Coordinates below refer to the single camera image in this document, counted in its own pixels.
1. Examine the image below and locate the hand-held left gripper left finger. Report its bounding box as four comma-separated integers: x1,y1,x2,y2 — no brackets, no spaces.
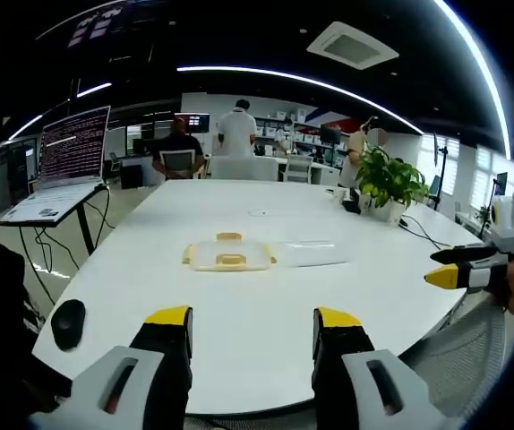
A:
28,305,194,430

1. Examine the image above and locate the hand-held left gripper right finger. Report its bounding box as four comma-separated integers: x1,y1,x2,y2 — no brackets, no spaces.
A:
312,306,447,430

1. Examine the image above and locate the clear container with buckle clips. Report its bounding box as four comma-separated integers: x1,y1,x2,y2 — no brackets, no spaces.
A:
182,231,278,272

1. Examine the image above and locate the black tripod with screen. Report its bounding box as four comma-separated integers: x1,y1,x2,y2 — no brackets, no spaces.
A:
479,171,510,239

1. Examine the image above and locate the black computer mouse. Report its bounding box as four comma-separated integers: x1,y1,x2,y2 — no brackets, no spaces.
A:
50,298,87,351

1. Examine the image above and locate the grey mesh office chair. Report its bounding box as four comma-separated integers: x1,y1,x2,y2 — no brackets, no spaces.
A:
398,293,510,418

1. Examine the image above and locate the black tripod stand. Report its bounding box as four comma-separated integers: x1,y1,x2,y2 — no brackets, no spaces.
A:
430,132,450,211

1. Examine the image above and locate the green potted plant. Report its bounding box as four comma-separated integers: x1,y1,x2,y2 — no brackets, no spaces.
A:
355,145,431,223

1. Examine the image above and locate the black box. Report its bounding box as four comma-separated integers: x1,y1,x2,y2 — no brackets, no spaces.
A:
341,187,364,214

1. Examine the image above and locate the clear plastic sheet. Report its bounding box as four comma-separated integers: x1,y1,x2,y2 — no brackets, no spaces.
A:
277,240,352,268

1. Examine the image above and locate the black-legged laptop stand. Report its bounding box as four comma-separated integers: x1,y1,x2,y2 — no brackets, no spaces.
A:
0,183,111,257

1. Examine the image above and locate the ceiling light strip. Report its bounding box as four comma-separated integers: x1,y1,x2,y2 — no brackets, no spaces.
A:
8,115,44,142
433,0,512,160
176,65,425,135
76,82,114,99

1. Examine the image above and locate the black desktop monitor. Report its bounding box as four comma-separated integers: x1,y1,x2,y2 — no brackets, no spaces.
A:
320,124,343,146

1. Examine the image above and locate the white mesh-back chair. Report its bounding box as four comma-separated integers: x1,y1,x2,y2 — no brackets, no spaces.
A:
158,149,197,181
283,154,314,183

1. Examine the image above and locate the open silver laptop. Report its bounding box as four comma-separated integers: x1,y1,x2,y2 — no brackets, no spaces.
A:
0,106,112,225

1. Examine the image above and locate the white desk partition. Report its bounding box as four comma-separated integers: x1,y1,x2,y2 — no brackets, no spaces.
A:
210,156,279,182

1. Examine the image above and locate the ceiling air conditioner vent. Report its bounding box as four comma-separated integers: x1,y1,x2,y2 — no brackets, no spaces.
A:
306,21,400,71

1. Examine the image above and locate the black cable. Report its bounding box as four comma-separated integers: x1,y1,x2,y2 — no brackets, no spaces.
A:
398,214,453,250

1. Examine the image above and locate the wall screen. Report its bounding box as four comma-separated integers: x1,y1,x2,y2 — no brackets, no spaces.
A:
186,113,211,134

